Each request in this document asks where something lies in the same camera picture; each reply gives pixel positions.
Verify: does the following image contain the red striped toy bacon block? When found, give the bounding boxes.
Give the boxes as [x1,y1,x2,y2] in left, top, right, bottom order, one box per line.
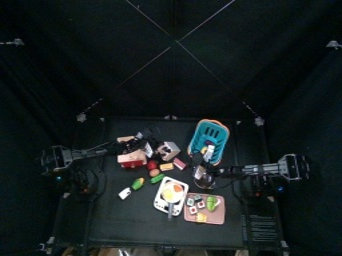
[172,157,188,171]

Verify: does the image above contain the green toy pepper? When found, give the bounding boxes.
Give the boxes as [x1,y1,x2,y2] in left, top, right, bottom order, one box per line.
[206,195,222,213]

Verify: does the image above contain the gray toy toaster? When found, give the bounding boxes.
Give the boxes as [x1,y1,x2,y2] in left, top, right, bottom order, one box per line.
[156,141,181,162]

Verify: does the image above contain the toy corn cob green husk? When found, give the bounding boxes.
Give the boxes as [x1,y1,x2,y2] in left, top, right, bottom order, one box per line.
[131,177,145,191]

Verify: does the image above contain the beige toy bread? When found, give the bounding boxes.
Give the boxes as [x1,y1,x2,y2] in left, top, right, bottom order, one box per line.
[116,134,136,144]

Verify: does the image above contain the white toy stove black top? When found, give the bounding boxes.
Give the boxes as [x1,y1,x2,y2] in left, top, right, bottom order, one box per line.
[152,176,191,217]

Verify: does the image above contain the green toy cucumber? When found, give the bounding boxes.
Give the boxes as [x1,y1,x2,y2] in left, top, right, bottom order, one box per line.
[149,173,165,185]

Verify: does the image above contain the white toy carton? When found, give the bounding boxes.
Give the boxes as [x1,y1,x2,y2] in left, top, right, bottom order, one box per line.
[143,142,155,159]

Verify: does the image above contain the gray toy cleaver yellow handle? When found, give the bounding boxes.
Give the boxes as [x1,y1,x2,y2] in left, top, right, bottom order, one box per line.
[199,143,216,156]

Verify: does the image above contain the white toy frying pan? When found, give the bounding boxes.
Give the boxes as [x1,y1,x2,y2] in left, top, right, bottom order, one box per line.
[159,180,187,222]

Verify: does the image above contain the small white toy bottle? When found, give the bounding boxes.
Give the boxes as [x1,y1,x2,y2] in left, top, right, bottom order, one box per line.
[117,187,133,201]

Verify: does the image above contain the teal basket orange rim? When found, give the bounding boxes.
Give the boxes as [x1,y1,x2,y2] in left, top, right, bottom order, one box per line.
[185,118,231,167]

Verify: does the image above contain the red and wood toy box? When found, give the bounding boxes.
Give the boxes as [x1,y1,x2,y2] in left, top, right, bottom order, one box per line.
[116,148,148,169]

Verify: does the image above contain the toy fried egg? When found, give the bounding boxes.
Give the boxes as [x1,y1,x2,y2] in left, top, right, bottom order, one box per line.
[161,187,179,202]

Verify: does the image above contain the black toy pot gray handles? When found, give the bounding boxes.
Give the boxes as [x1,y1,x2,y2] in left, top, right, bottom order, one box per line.
[194,173,218,191]

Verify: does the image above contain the pink plastic tray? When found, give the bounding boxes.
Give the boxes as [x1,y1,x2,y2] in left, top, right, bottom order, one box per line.
[183,192,227,226]

